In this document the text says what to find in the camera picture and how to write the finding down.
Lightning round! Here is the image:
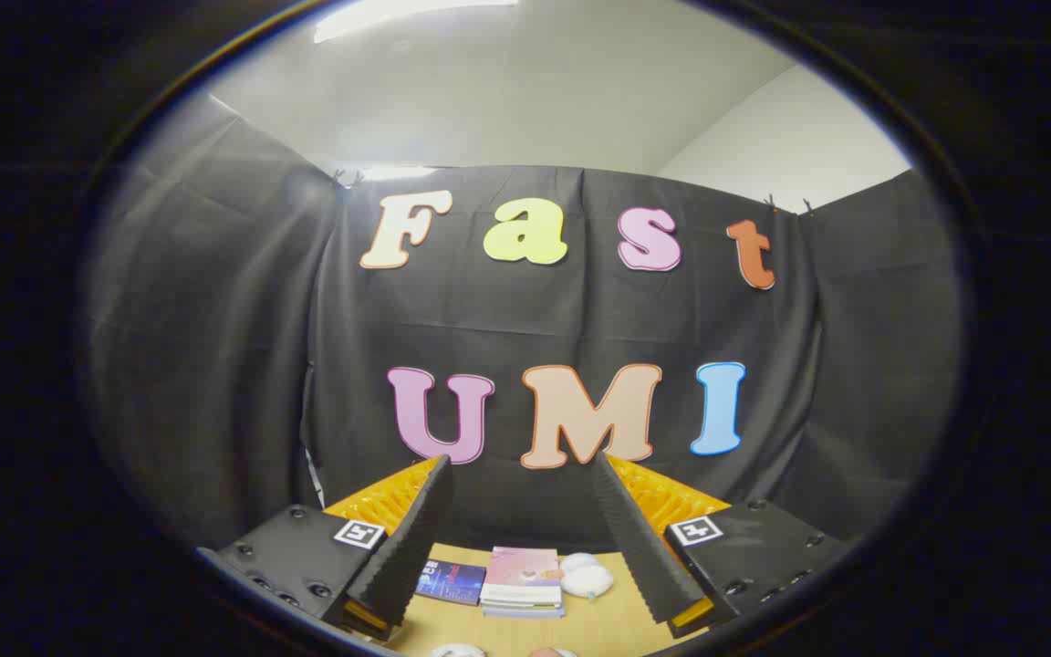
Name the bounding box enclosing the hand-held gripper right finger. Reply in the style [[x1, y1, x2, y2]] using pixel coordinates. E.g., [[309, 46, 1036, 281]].
[[589, 450, 852, 640]]

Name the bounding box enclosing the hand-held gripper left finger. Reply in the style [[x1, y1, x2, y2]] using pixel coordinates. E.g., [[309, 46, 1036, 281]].
[[195, 454, 455, 641]]

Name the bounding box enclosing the large white fluffy ball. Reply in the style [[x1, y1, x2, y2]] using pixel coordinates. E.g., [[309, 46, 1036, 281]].
[[561, 565, 615, 600]]

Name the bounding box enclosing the pink cover book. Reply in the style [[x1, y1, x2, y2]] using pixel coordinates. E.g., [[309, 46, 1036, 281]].
[[482, 547, 565, 590]]

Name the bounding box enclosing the thin white book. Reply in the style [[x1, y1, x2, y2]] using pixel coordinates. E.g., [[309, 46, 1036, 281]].
[[480, 587, 565, 608]]

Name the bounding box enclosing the pale blue cover book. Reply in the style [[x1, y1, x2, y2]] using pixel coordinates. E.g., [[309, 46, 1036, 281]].
[[480, 603, 566, 621]]

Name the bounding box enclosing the ceiling light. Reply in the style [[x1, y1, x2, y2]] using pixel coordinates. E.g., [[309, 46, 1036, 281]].
[[313, 0, 520, 44]]

